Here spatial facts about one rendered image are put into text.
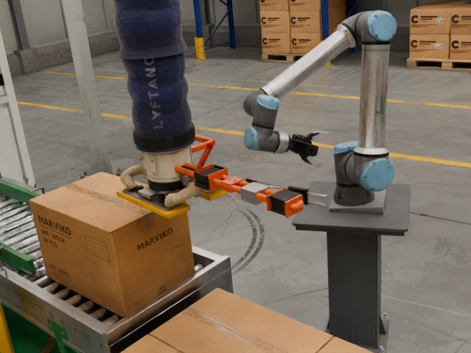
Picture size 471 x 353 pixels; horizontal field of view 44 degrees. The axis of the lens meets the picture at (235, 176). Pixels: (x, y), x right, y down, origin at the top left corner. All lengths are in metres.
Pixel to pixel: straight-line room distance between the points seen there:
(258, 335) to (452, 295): 1.55
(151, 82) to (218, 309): 0.98
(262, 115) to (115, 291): 0.92
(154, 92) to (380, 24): 0.96
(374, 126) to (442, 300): 1.34
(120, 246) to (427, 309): 1.80
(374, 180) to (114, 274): 1.13
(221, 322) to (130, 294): 0.39
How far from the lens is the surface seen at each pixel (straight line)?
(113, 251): 2.33
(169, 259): 2.54
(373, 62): 2.46
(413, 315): 3.36
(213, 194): 2.15
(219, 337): 2.31
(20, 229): 3.53
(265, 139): 2.31
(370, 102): 2.48
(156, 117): 2.04
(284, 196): 1.75
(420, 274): 3.72
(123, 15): 2.01
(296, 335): 2.28
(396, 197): 2.87
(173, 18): 2.01
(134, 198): 2.21
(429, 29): 9.23
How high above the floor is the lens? 1.91
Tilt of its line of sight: 21 degrees down
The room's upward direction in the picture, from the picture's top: 5 degrees counter-clockwise
